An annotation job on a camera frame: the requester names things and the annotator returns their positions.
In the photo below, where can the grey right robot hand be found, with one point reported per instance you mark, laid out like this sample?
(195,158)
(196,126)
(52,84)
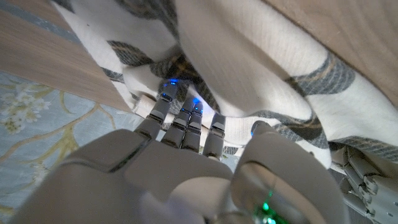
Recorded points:
(155,180)

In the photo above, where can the floral printed backdrop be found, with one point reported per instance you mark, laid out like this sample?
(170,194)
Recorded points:
(37,130)

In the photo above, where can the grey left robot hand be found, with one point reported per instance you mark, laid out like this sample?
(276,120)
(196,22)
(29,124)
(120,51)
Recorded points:
(373,186)

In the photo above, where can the beige plaid scarf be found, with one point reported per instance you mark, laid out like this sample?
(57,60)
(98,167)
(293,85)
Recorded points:
(248,62)

